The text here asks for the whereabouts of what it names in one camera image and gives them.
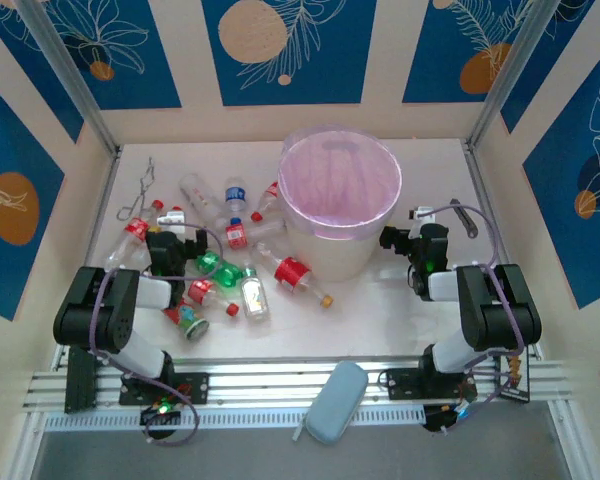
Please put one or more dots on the large bottle red label orange cap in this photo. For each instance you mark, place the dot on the large bottle red label orange cap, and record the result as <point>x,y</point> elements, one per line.
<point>291,272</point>

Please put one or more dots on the green plastic bottle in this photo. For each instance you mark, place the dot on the green plastic bottle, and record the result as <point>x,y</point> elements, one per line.
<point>214,264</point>

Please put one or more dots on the left controller board green light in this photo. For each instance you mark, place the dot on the left controller board green light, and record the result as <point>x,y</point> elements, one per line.
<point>160,412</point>

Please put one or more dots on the clear bottle with red print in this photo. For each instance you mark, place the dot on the clear bottle with red print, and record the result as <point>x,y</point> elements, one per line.
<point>197,195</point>

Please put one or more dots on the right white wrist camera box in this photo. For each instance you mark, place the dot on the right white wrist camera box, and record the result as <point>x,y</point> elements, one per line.
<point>420,214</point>

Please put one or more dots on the right controller board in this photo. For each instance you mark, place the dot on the right controller board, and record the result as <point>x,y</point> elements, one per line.
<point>437,417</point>

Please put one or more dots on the colourful printed small bottle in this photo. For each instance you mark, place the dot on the colourful printed small bottle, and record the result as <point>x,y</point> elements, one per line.
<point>187,320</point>

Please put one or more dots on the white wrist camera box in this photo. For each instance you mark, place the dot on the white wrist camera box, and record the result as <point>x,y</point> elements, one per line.
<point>172,219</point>
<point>420,214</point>

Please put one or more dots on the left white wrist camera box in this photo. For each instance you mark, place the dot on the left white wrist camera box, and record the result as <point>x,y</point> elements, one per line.
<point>172,219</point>

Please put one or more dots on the dark grey pen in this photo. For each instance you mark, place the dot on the dark grey pen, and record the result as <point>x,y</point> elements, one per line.
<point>464,219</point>

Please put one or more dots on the aluminium frame post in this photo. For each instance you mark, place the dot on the aluminium frame post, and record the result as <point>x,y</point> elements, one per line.
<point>510,75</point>
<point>75,75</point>

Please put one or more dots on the clear bottle blue cap red label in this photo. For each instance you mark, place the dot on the clear bottle blue cap red label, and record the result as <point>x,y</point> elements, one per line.
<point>236,234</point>

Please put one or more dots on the aluminium mounting rail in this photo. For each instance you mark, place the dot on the aluminium mounting rail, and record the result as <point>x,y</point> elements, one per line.
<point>280,380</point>

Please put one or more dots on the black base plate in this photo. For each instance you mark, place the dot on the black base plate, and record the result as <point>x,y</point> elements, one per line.
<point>195,387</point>
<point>400,382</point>

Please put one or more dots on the black printed card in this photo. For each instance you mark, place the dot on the black printed card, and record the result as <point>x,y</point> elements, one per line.
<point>517,392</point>

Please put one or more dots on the light blue zip case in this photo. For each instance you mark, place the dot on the light blue zip case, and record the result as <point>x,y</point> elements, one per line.
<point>337,400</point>

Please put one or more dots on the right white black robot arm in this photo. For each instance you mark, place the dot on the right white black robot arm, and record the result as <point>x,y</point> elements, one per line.
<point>505,310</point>

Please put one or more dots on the metal tongs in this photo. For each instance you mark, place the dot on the metal tongs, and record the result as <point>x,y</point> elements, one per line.
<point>148,172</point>

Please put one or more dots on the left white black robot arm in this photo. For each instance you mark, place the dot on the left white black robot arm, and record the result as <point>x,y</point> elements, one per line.
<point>90,310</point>

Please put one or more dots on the pink plastic bin liner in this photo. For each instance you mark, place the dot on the pink plastic bin liner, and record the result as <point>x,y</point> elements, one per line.
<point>340,165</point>

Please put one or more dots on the small bottle green cap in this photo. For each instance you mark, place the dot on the small bottle green cap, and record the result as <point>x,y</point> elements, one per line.
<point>254,297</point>

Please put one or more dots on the white round plastic bin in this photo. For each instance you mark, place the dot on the white round plastic bin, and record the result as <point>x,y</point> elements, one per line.
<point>330,260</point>

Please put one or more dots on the black upright bracket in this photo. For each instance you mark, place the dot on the black upright bracket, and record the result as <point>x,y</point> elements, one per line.
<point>80,385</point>

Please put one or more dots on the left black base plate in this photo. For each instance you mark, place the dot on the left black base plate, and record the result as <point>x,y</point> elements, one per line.
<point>195,387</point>

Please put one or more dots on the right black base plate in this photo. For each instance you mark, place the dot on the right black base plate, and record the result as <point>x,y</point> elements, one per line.
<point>400,382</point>

